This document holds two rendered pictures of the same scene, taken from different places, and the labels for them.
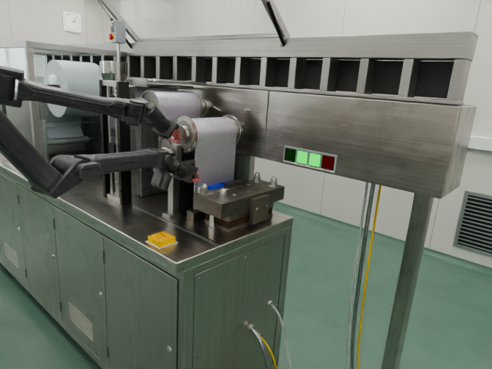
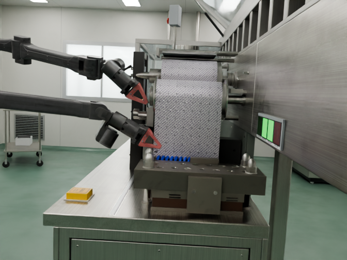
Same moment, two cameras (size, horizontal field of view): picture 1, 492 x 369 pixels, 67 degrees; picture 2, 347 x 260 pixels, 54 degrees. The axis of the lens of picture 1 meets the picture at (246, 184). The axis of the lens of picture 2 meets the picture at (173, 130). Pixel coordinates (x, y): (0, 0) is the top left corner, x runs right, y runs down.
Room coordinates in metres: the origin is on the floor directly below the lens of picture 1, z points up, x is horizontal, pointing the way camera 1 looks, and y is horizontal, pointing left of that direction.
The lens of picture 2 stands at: (0.76, -0.77, 1.27)
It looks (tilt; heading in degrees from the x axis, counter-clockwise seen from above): 6 degrees down; 51
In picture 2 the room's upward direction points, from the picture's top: 3 degrees clockwise
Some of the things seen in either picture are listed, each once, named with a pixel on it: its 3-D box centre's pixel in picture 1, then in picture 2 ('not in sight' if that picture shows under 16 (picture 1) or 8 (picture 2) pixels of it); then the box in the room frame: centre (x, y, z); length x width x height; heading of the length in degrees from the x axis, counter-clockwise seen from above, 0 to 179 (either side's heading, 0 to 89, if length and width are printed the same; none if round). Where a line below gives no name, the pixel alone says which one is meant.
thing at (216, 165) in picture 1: (215, 167); (186, 137); (1.56, 0.13, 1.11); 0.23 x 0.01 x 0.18; 140
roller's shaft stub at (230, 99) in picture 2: not in sight; (235, 99); (1.73, 0.07, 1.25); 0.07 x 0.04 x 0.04; 140
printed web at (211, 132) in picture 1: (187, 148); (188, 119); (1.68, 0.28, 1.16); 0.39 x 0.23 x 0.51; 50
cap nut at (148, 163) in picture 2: (222, 194); (148, 160); (1.36, 0.09, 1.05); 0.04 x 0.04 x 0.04
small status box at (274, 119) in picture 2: (308, 158); (268, 129); (1.50, -0.25, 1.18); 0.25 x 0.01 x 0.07; 50
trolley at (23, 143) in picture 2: not in sight; (24, 131); (2.32, 5.05, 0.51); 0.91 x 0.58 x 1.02; 74
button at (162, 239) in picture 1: (161, 239); (79, 193); (1.22, 0.29, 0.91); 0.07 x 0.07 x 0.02; 50
